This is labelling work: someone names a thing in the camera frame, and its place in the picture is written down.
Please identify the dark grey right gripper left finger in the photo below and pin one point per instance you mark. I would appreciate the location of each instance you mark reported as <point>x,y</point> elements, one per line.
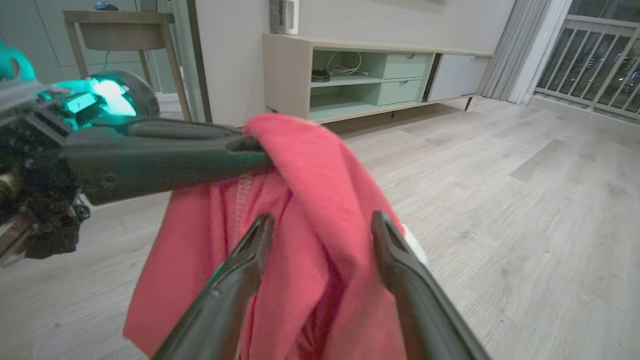
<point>235,290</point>

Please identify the thin finger of the dark grey left gripper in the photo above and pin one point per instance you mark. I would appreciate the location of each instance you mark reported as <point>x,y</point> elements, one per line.
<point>185,129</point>

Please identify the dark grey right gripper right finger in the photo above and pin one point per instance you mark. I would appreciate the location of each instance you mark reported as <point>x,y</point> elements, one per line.
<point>415,295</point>

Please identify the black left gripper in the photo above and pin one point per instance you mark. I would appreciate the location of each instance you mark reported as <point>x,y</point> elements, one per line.
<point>35,165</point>

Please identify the red clothing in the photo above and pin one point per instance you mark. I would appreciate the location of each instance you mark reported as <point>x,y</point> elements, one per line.
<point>320,200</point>

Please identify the white woven laundry basket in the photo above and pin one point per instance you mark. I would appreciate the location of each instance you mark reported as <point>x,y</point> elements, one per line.
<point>416,247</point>

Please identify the beige green TV cabinet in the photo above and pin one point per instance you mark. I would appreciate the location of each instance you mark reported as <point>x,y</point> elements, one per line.
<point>285,75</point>

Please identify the wooden side table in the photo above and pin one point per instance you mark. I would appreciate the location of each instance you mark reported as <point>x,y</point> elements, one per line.
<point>120,30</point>

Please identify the black device in cabinet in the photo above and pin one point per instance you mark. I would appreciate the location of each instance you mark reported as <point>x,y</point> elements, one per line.
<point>320,76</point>

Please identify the blue object on table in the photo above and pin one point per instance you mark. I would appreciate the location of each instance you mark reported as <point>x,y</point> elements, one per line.
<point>105,6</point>

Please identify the light grey curtain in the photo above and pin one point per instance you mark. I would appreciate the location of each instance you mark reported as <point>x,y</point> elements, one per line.
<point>525,45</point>

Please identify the white balcony railing window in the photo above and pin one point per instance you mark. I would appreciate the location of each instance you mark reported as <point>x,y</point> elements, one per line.
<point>590,60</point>

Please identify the grey wall intercom panel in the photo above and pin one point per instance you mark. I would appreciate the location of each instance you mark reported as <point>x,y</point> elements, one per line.
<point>276,16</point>

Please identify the white wall handset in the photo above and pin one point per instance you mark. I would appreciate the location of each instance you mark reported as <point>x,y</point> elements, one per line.
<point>292,16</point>

